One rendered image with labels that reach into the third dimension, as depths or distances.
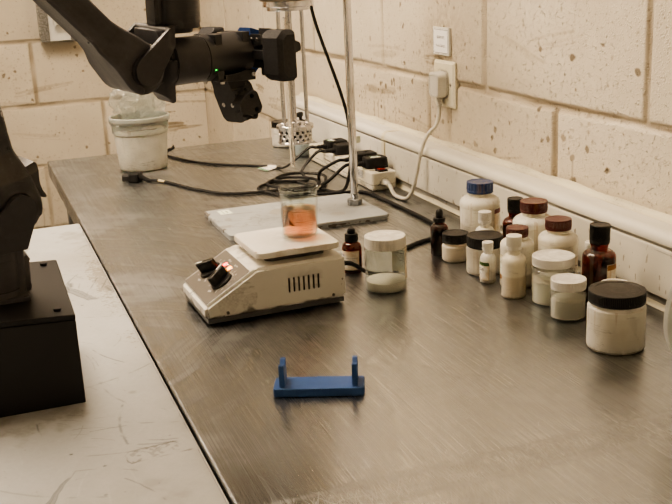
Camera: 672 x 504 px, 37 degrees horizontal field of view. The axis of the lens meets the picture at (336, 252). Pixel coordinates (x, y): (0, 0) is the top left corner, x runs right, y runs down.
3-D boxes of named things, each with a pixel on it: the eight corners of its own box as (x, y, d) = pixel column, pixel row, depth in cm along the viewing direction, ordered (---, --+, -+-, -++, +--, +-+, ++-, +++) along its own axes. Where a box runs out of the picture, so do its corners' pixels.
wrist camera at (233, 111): (196, 71, 128) (200, 123, 129) (229, 71, 122) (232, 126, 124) (236, 67, 131) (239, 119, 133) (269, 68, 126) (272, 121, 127)
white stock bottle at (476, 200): (472, 259, 156) (471, 187, 153) (453, 249, 162) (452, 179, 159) (507, 253, 158) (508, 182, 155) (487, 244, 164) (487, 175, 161)
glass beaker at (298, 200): (281, 245, 138) (278, 188, 135) (280, 235, 143) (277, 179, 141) (325, 243, 138) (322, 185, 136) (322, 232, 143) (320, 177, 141)
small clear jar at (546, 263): (583, 303, 135) (584, 256, 133) (549, 311, 132) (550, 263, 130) (555, 291, 140) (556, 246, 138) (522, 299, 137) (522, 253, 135)
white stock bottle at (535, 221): (525, 280, 145) (526, 207, 142) (505, 269, 150) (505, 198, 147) (561, 274, 147) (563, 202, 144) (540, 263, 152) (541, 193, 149)
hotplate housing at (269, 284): (207, 328, 132) (202, 270, 130) (183, 299, 144) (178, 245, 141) (362, 300, 140) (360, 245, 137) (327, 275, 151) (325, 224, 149)
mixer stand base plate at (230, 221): (230, 241, 172) (229, 235, 172) (203, 216, 190) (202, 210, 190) (390, 218, 182) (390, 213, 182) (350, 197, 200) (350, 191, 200)
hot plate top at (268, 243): (257, 260, 133) (257, 254, 133) (232, 239, 144) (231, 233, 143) (341, 247, 137) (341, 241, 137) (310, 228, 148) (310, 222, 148)
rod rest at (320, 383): (273, 398, 110) (271, 367, 109) (276, 385, 113) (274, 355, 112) (364, 396, 110) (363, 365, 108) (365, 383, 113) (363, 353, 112)
